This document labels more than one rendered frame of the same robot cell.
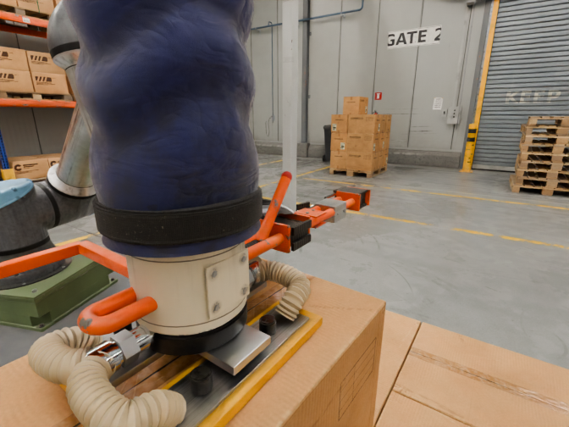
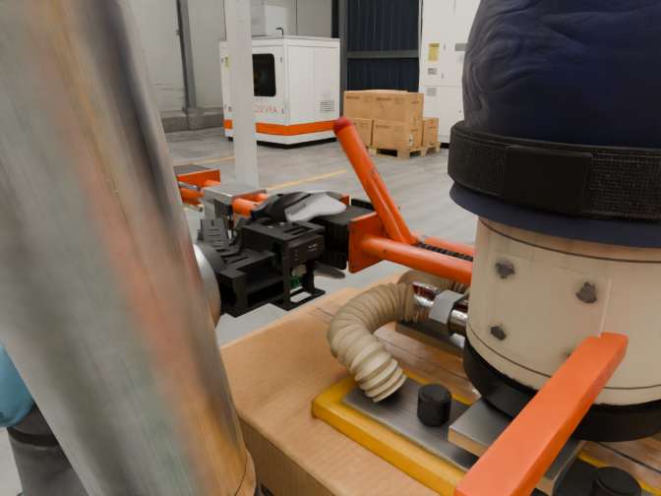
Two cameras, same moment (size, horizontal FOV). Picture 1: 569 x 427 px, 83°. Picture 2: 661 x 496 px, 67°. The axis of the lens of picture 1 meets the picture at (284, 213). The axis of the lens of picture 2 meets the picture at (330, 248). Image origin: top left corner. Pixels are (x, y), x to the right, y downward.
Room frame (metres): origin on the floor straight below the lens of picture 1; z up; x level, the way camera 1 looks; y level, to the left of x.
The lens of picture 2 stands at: (0.60, 0.55, 1.26)
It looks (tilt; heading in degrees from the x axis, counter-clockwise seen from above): 20 degrees down; 278
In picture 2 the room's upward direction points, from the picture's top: straight up
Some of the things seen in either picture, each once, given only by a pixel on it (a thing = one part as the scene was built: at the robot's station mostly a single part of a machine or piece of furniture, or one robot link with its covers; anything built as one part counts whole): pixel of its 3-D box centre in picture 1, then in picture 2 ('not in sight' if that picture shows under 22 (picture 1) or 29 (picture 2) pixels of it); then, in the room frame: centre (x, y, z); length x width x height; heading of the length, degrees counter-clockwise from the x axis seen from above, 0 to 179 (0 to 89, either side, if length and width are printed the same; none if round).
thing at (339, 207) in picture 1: (330, 210); (235, 203); (0.83, -0.12, 1.07); 0.07 x 0.07 x 0.04; 55
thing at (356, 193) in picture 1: (353, 198); (186, 184); (0.94, -0.21, 1.08); 0.08 x 0.07 x 0.05; 145
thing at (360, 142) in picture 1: (361, 135); not in sight; (7.81, -1.80, 0.87); 1.21 x 1.02 x 1.74; 147
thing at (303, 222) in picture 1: (284, 230); (348, 230); (0.66, 0.00, 1.08); 0.10 x 0.08 x 0.06; 55
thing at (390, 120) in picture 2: not in sight; (390, 122); (0.73, -7.44, 0.45); 1.21 x 1.03 x 0.91; 147
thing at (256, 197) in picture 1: (182, 202); (601, 155); (0.45, 0.15, 1.19); 0.23 x 0.23 x 0.04
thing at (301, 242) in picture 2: not in sight; (254, 265); (0.74, 0.12, 1.08); 0.12 x 0.09 x 0.08; 56
